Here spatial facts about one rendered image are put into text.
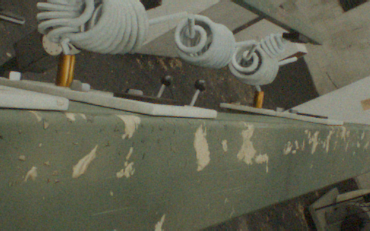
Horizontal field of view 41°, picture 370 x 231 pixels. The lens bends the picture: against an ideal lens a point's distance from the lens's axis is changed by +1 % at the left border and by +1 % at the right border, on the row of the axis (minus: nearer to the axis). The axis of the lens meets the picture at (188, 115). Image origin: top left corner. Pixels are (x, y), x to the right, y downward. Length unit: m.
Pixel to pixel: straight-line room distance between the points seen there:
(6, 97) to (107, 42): 0.26
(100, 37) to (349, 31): 9.06
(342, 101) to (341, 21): 4.69
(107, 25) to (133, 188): 0.20
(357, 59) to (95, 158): 9.16
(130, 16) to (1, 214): 0.30
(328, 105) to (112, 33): 4.54
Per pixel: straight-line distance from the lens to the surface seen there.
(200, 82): 1.40
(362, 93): 4.92
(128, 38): 0.51
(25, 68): 2.06
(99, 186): 0.31
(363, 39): 9.43
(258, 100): 0.87
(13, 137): 0.25
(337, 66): 9.47
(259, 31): 6.49
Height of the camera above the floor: 2.14
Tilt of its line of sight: 27 degrees down
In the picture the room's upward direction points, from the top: 65 degrees clockwise
